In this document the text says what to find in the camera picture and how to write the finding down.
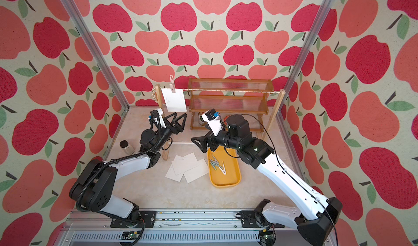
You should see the aluminium corner post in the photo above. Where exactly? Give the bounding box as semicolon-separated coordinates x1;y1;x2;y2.
274;0;335;111
60;0;130;111

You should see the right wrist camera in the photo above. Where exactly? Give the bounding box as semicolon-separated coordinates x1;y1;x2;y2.
200;109;225;136

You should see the wooden shelf with ribbed panels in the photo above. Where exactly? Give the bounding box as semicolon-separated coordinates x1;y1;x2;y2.
188;79;274;130

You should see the pink clothespin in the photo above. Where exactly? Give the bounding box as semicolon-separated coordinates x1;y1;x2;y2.
169;75;176;94

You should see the right aluminium corner post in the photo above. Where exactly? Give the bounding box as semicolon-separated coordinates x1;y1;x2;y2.
274;0;335;111

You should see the left aluminium corner post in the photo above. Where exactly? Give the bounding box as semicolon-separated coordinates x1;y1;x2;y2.
60;0;130;111

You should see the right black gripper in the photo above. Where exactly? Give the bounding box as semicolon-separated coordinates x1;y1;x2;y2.
193;122;241;152

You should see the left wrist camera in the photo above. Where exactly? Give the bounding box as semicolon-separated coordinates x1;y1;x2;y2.
149;108;164;129

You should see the clear glass jar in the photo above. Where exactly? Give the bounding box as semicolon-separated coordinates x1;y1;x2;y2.
119;140;135;155

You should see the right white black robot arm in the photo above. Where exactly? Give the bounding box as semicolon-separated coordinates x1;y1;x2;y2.
191;109;342;246

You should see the teal clothespin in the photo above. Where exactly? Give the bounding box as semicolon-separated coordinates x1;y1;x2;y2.
210;161;219;170

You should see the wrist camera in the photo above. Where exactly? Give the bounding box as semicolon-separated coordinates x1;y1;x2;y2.
149;108;164;129
200;109;225;136

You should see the yellow plastic tray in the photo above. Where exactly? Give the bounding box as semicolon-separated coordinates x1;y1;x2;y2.
207;147;241;188

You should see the grey clothespin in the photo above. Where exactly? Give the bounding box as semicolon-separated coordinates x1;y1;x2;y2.
210;155;219;163

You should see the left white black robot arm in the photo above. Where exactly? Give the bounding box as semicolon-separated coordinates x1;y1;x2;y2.
69;109;187;228

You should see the wooden rack frame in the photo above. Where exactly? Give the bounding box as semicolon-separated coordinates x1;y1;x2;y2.
151;83;286;161

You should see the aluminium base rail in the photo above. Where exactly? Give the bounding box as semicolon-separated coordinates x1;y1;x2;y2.
52;209;309;246

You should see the white postcard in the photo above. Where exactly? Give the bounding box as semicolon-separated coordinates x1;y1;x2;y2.
172;153;198;175
184;159;209;184
161;88;187;112
165;166;185;182

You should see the white clothespin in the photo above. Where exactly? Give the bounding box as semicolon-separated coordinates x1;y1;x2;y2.
218;163;226;175

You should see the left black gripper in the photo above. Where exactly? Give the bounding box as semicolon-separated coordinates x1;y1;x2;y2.
153;112;186;152

